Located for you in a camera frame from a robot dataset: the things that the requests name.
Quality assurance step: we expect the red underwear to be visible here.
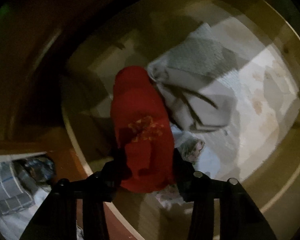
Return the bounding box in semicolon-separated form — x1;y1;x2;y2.
110;66;174;193

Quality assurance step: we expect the wooden nightstand drawer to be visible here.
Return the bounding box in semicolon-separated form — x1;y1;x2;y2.
63;0;300;239

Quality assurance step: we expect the pink floral blue underwear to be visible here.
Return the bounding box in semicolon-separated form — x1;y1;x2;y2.
154;125;221;211

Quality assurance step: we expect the grey mesh-pattern underwear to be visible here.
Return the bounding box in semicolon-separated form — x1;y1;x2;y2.
147;23;247;132

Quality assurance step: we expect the white leaf-print fabric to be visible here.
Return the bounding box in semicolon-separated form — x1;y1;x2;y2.
0;186;51;240

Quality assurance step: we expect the blue patterned bag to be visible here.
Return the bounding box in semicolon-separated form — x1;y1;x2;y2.
13;155;56;185

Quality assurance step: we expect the grey plaid cloth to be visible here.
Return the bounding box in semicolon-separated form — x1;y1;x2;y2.
0;162;38;216

